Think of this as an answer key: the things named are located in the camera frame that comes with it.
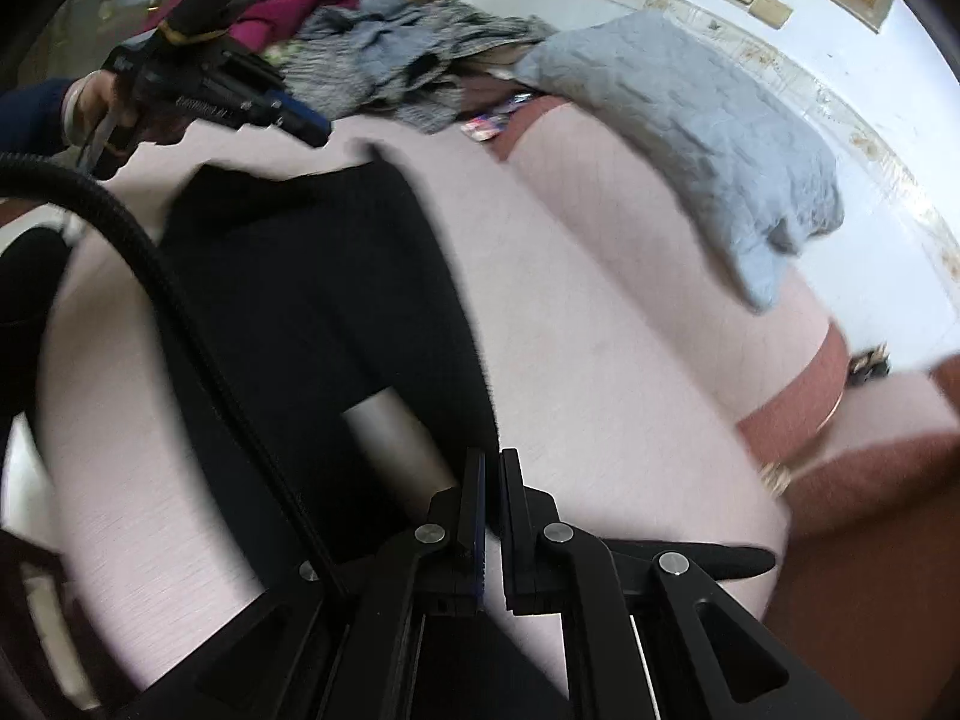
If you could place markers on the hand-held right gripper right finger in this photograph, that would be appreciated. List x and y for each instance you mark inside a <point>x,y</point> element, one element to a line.
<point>513,532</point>

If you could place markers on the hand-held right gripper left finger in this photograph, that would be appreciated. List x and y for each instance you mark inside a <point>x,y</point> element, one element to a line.
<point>475,532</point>

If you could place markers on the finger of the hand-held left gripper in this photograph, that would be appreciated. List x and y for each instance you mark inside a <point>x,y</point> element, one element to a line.
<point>309,122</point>
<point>251,71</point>

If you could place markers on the black pants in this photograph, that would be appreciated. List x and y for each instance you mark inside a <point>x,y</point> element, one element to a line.
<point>315,292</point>

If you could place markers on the person's left forearm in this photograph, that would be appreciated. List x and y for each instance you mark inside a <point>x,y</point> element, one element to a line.
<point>30,116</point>

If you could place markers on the person's left hand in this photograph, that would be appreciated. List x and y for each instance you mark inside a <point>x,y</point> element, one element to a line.
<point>91,99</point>

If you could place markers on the green patterned cloth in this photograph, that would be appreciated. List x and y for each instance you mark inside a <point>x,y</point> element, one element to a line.
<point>279,54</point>

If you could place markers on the maroon garment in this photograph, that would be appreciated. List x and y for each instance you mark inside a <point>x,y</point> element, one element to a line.
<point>292,0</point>

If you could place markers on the grey denim garment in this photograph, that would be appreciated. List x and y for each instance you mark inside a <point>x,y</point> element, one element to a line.
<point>360,30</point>

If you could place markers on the houndstooth coat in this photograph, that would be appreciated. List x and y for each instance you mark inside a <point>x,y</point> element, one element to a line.
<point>457,26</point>

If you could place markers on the colourful packet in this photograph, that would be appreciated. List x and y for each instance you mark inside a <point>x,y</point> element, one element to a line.
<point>487,126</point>

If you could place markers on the dark purple cloth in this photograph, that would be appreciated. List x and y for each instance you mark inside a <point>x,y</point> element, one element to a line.
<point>491,94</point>

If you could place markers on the beige tassel knot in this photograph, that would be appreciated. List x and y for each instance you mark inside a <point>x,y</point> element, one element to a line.
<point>775,476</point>

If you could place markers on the person's dark clothing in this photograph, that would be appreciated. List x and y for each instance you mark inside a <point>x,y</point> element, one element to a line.
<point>30,292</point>

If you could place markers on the grey quilted blanket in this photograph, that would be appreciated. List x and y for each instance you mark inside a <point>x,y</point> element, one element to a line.
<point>675,127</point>

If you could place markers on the small black and white item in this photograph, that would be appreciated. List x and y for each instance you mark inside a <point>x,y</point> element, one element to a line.
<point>868,364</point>

